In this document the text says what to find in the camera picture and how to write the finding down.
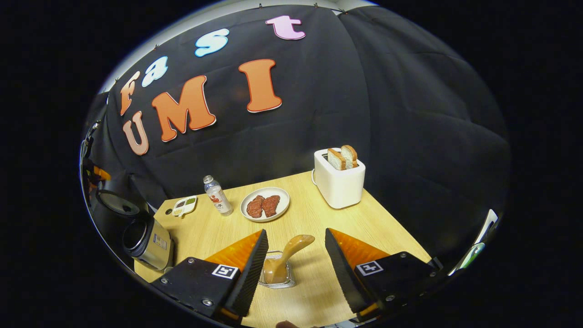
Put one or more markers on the clear plastic drink bottle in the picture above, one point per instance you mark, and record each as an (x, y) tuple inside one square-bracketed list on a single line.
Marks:
[(218, 198)]

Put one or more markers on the small white green tray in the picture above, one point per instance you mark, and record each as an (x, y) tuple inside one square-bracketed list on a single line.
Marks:
[(184, 206)]

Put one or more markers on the black silver rice cooker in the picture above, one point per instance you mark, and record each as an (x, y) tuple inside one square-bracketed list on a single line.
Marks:
[(152, 246)]

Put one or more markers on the white toaster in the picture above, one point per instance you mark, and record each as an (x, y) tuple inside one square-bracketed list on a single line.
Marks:
[(339, 187)]

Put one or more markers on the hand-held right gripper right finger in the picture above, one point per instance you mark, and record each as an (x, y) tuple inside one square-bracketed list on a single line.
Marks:
[(346, 278)]

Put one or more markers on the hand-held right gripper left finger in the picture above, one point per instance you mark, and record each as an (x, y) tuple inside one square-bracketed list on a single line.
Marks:
[(253, 278)]

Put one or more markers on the white oval plate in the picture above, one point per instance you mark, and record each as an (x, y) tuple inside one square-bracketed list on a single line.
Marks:
[(282, 198)]

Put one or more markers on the red meat piece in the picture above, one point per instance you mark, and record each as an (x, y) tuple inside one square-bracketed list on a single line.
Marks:
[(271, 205), (255, 207)]

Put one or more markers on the wooden spoon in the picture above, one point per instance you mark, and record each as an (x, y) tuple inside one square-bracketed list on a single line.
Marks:
[(294, 248)]

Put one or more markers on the bread slice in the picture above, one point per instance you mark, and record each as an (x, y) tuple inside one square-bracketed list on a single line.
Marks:
[(350, 156), (336, 160)]

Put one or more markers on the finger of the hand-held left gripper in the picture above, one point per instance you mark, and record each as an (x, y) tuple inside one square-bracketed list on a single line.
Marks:
[(102, 173)]

